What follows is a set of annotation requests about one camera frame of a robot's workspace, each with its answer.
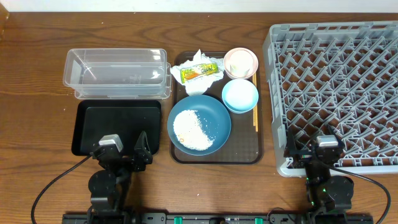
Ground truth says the white rice pile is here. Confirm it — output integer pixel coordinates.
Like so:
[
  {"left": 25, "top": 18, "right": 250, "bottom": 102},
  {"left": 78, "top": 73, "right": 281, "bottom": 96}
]
[{"left": 173, "top": 110, "right": 214, "bottom": 151}]

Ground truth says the grey dishwasher rack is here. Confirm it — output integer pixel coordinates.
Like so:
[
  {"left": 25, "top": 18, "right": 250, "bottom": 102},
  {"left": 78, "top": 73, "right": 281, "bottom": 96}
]
[{"left": 262, "top": 21, "right": 397, "bottom": 177}]

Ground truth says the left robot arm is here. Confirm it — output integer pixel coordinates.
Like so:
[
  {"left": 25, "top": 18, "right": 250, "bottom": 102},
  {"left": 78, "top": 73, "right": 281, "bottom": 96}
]
[{"left": 88, "top": 131, "right": 153, "bottom": 213}]

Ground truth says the dark blue plate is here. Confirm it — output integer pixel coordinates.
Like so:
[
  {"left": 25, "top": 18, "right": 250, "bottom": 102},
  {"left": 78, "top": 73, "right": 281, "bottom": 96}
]
[{"left": 167, "top": 95, "right": 231, "bottom": 156}]

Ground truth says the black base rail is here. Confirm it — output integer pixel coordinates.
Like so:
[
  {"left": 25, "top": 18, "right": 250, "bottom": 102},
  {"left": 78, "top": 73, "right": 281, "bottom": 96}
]
[{"left": 61, "top": 212, "right": 374, "bottom": 224}]

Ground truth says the yellow green snack wrapper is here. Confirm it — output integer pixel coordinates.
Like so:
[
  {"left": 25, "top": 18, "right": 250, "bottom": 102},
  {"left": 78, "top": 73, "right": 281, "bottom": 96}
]
[{"left": 180, "top": 63, "right": 219, "bottom": 83}]

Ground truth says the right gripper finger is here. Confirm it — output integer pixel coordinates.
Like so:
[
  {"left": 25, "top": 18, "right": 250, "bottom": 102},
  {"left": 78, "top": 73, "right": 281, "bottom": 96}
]
[
  {"left": 284, "top": 128, "right": 298, "bottom": 157},
  {"left": 326, "top": 124, "right": 344, "bottom": 146}
]

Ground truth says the pink bowl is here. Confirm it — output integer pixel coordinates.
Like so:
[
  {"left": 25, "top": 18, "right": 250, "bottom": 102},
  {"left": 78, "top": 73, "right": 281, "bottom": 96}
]
[{"left": 223, "top": 47, "right": 259, "bottom": 79}]

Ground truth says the clear plastic waste bin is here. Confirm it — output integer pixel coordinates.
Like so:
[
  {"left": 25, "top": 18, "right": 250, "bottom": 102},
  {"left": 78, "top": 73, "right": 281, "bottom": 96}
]
[{"left": 63, "top": 48, "right": 172, "bottom": 100}]

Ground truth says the cream cup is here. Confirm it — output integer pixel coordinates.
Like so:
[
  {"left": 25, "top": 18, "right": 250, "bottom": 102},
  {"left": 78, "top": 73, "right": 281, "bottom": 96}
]
[{"left": 229, "top": 50, "right": 252, "bottom": 77}]

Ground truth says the black rectangular tray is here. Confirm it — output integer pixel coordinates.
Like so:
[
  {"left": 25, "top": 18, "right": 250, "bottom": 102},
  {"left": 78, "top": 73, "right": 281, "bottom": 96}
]
[{"left": 71, "top": 100, "right": 162, "bottom": 156}]

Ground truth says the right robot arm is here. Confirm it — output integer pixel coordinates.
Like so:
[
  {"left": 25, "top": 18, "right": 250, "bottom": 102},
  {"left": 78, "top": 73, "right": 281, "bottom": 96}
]
[{"left": 284, "top": 126, "right": 354, "bottom": 213}]

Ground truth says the light blue bowl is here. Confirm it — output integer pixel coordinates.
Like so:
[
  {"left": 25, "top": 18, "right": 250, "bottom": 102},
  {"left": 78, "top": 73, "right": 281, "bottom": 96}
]
[{"left": 221, "top": 79, "right": 259, "bottom": 114}]

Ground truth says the white napkin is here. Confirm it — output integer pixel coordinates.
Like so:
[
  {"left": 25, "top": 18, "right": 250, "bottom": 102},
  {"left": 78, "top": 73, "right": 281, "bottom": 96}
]
[{"left": 170, "top": 49, "right": 224, "bottom": 96}]

